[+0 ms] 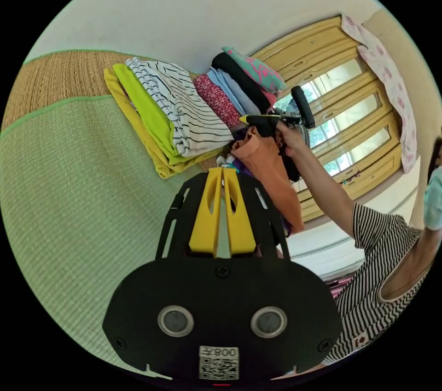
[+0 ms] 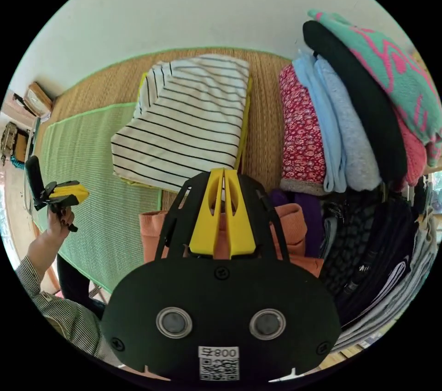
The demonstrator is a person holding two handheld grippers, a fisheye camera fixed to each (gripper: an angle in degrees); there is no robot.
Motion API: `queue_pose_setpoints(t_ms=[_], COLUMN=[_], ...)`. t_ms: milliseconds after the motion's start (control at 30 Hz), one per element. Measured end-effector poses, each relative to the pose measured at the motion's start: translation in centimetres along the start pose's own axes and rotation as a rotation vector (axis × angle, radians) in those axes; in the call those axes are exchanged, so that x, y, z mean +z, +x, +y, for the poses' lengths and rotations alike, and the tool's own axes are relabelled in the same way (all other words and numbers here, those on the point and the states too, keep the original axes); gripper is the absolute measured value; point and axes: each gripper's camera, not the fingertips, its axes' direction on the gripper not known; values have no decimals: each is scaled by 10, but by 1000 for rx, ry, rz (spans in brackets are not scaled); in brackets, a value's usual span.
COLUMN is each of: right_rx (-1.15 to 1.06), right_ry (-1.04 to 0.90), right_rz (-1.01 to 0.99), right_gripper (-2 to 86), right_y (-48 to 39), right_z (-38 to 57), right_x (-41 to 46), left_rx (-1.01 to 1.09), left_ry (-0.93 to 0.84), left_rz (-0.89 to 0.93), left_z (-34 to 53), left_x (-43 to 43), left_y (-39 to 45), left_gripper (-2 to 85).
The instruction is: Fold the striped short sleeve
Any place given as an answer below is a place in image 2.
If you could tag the yellow garment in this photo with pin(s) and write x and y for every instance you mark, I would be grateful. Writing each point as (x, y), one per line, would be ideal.
(244, 135)

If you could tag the person's body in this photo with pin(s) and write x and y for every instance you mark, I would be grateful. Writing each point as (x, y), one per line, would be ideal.
(76, 318)

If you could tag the unfolded heap of clothes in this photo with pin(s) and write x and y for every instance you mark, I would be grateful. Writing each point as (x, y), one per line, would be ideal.
(373, 253)

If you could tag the bed with woven mat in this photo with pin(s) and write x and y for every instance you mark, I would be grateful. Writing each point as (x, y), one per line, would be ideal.
(96, 163)

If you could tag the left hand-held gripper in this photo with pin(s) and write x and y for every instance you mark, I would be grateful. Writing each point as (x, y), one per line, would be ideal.
(46, 197)

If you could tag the folded pile of clothes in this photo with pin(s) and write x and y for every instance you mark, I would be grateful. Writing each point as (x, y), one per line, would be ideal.
(345, 114)

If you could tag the striped short sleeve shirt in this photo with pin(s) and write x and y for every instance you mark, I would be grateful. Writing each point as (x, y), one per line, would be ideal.
(186, 121)

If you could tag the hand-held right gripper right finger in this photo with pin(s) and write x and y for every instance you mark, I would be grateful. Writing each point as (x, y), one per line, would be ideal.
(241, 228)

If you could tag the brown carton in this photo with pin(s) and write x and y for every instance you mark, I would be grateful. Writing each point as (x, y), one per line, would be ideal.
(38, 99)

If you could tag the person's left forearm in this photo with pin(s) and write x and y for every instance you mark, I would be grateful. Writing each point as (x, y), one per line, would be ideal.
(39, 256)

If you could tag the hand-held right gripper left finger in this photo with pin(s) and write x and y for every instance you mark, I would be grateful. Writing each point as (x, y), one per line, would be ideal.
(203, 225)

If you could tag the person's left hand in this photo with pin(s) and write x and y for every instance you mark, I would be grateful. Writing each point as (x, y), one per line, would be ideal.
(58, 225)

